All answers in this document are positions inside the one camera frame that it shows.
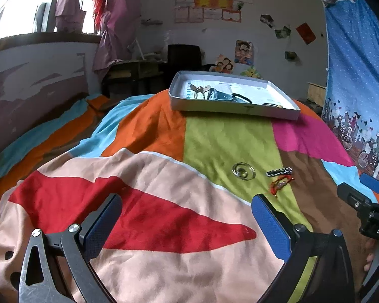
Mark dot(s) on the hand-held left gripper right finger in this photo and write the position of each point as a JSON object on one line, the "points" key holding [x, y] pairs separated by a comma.
{"points": [[271, 227]]}

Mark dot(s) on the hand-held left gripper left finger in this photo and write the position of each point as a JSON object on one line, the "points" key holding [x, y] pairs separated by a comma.
{"points": [[101, 227]]}

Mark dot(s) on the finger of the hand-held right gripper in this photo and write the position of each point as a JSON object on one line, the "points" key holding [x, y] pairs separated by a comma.
{"points": [[371, 181], [353, 195]]}

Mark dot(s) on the black white striped hair clip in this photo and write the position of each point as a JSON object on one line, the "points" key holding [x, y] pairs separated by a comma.
{"points": [[279, 172]]}

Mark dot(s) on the white shallow tray box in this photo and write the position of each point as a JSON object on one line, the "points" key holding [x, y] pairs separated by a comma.
{"points": [[227, 109]]}

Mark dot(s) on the blue hair claw clip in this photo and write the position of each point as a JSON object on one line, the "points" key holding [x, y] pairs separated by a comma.
{"points": [[219, 96]]}

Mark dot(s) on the person's right hand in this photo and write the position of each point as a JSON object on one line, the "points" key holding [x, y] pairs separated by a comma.
{"points": [[370, 254]]}

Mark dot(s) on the colourful patchwork blanket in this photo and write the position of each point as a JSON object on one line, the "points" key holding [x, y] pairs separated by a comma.
{"points": [[145, 180]]}

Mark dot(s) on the wooden box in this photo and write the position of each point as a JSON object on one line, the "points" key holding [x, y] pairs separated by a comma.
{"points": [[316, 92]]}

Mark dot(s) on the blue printed wardrobe cover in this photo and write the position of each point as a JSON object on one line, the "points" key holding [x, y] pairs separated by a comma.
{"points": [[350, 53]]}

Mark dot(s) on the dark wooden desk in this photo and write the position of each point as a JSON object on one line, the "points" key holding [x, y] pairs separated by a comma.
{"points": [[129, 69]]}

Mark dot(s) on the white desk lamp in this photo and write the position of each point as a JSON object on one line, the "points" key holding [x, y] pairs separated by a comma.
{"points": [[136, 49]]}

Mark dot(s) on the black office chair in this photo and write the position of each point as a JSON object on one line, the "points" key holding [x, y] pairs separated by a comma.
{"points": [[183, 56]]}

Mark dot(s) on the pink curtain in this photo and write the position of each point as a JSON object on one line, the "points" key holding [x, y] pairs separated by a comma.
{"points": [[120, 22]]}

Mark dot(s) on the red hanging ornament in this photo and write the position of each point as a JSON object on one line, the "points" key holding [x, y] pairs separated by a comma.
{"points": [[99, 3]]}

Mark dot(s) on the window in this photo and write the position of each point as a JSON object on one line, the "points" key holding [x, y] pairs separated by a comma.
{"points": [[19, 15]]}

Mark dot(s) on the yellow bear wall poster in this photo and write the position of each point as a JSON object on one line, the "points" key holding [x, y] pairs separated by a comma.
{"points": [[252, 72]]}

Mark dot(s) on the red wall card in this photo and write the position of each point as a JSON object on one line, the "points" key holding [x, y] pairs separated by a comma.
{"points": [[306, 33]]}

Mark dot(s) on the cartoon family wall poster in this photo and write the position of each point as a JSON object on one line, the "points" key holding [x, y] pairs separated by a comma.
{"points": [[222, 64]]}

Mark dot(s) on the wall photo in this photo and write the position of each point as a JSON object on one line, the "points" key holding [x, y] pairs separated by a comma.
{"points": [[267, 20], [282, 32]]}

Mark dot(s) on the cartoon boy wall poster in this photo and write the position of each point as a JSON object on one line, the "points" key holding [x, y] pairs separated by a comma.
{"points": [[243, 52]]}

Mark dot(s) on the small wall shelf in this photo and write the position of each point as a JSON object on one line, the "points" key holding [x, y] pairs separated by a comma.
{"points": [[151, 22]]}

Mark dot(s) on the group of wall certificates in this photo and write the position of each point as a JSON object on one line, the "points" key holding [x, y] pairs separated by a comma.
{"points": [[208, 12]]}

